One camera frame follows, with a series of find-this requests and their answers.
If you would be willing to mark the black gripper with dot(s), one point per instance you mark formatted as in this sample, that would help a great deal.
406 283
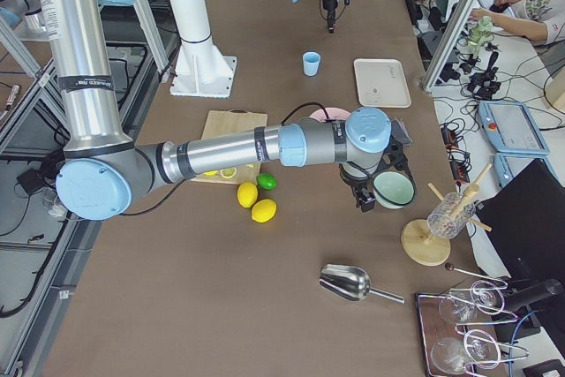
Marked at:
329 4
356 183

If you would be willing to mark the blue plastic cup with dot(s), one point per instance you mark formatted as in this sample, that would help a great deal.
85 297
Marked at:
311 63

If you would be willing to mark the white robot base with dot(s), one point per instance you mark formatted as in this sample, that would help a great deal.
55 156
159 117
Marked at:
201 68

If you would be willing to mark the wooden cup stand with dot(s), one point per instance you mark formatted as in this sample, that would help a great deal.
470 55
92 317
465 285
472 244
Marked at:
418 241

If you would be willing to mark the steel ice scoop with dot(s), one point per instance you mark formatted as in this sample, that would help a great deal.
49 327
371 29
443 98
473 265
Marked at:
352 283

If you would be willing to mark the glass cup on stand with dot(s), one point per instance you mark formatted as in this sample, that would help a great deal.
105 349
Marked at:
447 220

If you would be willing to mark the pink bowl of ice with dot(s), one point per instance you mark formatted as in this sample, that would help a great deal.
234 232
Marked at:
330 113

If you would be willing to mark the green ceramic bowl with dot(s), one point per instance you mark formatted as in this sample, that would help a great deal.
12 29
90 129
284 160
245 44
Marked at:
393 190

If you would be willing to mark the grey folded cloth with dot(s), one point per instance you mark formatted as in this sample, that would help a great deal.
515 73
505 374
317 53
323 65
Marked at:
399 132

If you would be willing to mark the cream rabbit tray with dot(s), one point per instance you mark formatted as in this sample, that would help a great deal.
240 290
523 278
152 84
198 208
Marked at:
381 83

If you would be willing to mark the green lime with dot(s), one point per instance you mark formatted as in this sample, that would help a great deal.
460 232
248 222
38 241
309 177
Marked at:
266 181

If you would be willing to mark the yellow lemon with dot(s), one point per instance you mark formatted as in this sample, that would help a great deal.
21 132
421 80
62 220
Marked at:
263 210
247 194

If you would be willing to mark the teach pendant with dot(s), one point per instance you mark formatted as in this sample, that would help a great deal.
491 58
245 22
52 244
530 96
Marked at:
510 128
509 165

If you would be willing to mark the wooden cutting board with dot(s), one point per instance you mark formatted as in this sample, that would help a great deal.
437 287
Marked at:
219 123

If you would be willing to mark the wine glass holder rack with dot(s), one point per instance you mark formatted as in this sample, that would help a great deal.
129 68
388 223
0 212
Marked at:
456 329

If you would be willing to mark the seated person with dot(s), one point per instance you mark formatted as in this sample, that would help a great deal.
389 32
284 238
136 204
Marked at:
540 21

